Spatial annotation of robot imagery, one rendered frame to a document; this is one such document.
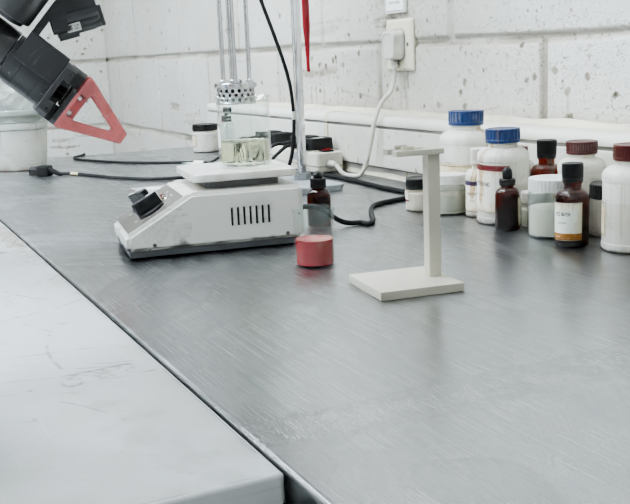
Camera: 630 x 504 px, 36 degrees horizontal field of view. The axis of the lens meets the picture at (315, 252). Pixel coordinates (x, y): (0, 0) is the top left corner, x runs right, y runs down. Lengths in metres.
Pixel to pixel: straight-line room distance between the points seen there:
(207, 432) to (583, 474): 0.21
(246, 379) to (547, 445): 0.21
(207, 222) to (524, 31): 0.57
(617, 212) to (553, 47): 0.39
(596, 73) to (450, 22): 0.35
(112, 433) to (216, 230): 0.52
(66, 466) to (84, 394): 0.12
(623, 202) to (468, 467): 0.56
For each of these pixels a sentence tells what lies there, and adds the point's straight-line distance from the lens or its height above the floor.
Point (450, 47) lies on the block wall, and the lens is 1.57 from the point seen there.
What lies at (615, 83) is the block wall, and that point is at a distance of 1.28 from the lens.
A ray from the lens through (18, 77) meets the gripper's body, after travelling 1.14.
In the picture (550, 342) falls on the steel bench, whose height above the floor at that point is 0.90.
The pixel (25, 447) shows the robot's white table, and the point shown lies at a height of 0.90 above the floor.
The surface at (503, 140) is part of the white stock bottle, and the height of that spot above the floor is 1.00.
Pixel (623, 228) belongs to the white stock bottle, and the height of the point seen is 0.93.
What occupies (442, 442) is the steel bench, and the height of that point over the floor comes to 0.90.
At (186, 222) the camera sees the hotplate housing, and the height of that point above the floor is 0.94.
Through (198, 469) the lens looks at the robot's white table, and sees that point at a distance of 0.53.
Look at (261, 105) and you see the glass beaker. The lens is 1.11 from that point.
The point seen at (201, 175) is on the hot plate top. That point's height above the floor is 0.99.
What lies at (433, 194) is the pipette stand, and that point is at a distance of 0.88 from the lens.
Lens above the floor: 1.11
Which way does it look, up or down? 11 degrees down
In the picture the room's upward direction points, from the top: 2 degrees counter-clockwise
